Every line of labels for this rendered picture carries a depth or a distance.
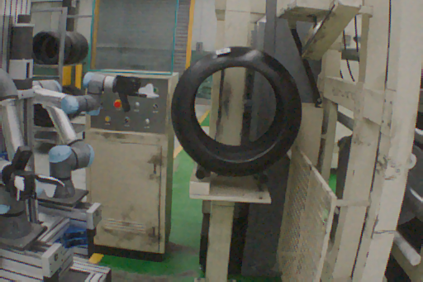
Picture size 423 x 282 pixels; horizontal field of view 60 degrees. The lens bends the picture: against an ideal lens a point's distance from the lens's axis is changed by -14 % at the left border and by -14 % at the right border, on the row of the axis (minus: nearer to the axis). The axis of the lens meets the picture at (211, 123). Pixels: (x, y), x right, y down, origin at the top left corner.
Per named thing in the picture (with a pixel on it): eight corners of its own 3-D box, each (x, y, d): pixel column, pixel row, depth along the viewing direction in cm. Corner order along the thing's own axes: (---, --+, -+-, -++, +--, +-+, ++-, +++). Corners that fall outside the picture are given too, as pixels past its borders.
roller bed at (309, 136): (285, 154, 234) (290, 101, 229) (310, 155, 234) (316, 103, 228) (290, 163, 214) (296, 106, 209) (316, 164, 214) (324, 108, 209)
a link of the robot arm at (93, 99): (75, 113, 189) (78, 90, 187) (92, 111, 199) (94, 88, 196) (86, 117, 186) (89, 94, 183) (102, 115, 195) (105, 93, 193)
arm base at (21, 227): (-12, 233, 138) (-15, 211, 136) (7, 220, 153) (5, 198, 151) (19, 241, 137) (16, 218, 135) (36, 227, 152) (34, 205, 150)
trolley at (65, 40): (56, 133, 639) (61, 14, 606) (95, 138, 633) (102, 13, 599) (15, 152, 505) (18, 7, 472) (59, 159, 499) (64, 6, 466)
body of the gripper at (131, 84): (140, 78, 186) (114, 74, 185) (136, 97, 187) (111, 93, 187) (143, 78, 193) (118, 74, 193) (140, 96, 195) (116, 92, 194)
